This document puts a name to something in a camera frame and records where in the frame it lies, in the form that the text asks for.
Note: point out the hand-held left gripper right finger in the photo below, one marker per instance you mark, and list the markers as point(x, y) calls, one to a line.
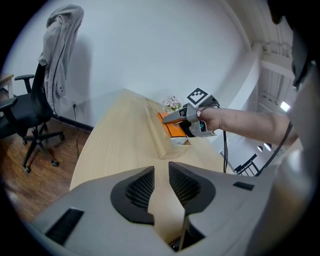
point(225, 212)

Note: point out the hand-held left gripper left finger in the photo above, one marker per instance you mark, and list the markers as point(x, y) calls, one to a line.
point(95, 220)

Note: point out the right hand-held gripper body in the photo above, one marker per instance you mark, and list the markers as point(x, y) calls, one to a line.
point(197, 100)

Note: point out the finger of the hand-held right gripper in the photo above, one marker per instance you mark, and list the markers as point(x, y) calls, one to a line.
point(175, 117)

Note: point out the orange packet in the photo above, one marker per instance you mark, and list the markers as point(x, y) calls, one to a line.
point(172, 128)

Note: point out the person's right forearm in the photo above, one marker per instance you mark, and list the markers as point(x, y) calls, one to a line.
point(250, 125)

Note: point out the person's right hand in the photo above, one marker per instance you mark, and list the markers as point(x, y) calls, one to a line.
point(208, 118)

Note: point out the pink flowers in white pot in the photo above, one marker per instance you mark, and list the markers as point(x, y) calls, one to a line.
point(172, 102)

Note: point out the light wooden box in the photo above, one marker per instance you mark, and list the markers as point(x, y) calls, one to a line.
point(160, 140)

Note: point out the black slatted chair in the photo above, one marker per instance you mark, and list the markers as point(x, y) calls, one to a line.
point(247, 165)

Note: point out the round pendant lamp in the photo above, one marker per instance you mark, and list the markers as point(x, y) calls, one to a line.
point(260, 148)
point(268, 146)

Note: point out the rectangular ceiling light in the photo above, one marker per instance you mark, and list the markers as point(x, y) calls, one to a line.
point(285, 106)

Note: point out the person's white shirt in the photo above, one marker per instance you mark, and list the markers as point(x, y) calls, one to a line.
point(297, 162)

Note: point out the gray face mask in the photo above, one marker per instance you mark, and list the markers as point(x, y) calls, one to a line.
point(302, 55)

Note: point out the person's head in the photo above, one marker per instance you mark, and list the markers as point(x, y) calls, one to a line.
point(277, 10)

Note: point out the black office chair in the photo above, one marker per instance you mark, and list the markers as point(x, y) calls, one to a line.
point(25, 110)

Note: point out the gray jacket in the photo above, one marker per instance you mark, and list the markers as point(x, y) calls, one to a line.
point(60, 50)

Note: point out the small wooden side desk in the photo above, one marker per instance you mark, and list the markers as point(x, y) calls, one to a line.
point(5, 80)

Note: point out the white wall socket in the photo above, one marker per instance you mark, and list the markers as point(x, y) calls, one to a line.
point(74, 102)

